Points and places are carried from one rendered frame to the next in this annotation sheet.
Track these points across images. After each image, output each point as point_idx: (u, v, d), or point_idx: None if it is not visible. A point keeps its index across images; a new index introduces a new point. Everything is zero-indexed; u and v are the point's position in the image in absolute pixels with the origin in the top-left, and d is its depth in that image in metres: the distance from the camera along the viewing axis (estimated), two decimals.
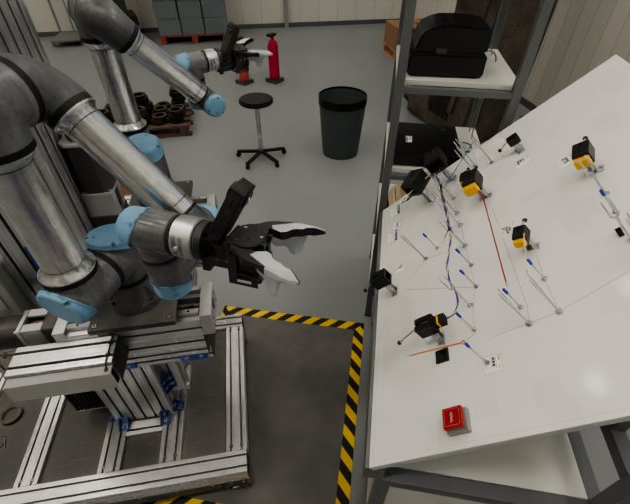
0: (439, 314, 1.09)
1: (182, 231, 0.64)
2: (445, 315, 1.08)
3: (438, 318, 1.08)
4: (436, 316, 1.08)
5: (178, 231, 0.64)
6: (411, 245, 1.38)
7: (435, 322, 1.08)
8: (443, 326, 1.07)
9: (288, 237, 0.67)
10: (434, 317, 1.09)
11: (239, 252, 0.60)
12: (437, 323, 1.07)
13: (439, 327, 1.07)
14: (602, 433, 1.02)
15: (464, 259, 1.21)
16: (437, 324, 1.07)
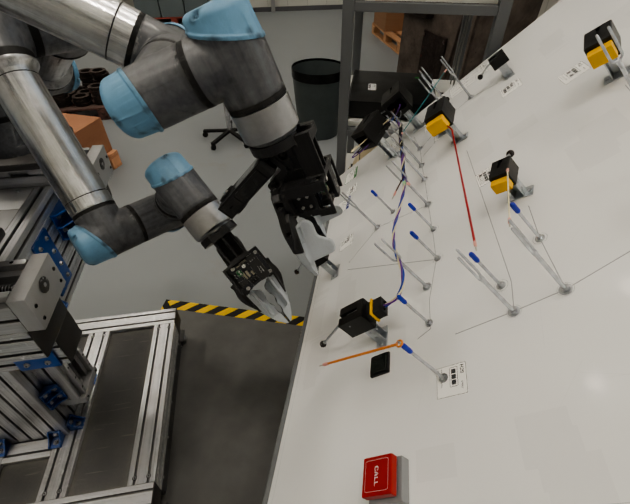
0: (375, 299, 0.69)
1: None
2: (385, 301, 0.68)
3: (373, 305, 0.68)
4: (371, 302, 0.69)
5: (251, 112, 0.51)
6: (356, 207, 0.99)
7: (368, 311, 0.68)
8: (381, 318, 0.68)
9: (304, 234, 0.57)
10: (368, 304, 0.70)
11: None
12: (370, 313, 0.67)
13: (375, 319, 0.68)
14: None
15: (422, 219, 0.82)
16: (371, 314, 0.67)
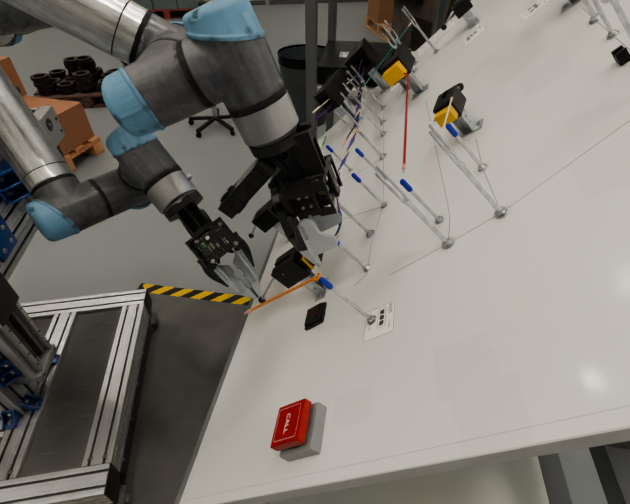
0: None
1: None
2: None
3: None
4: None
5: (251, 112, 0.51)
6: None
7: (301, 257, 0.62)
8: (314, 265, 0.62)
9: (305, 230, 0.58)
10: None
11: None
12: (302, 258, 0.61)
13: (308, 266, 0.62)
14: (590, 450, 0.56)
15: (372, 167, 0.76)
16: (303, 260, 0.61)
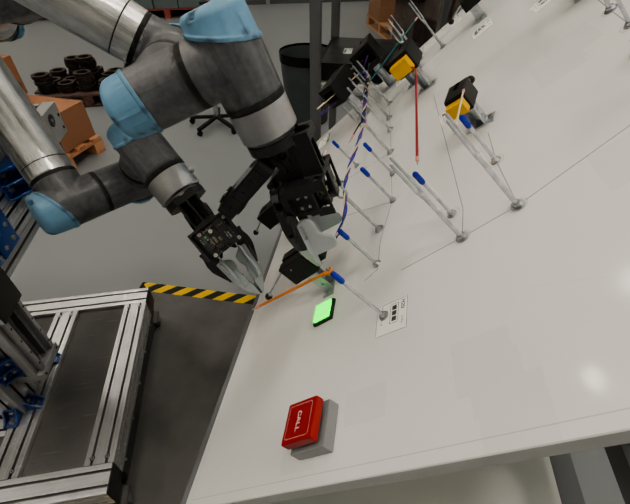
0: None
1: None
2: None
3: None
4: None
5: (249, 113, 0.51)
6: None
7: None
8: None
9: None
10: None
11: None
12: None
13: (313, 263, 0.61)
14: (605, 449, 0.55)
15: (380, 162, 0.75)
16: None
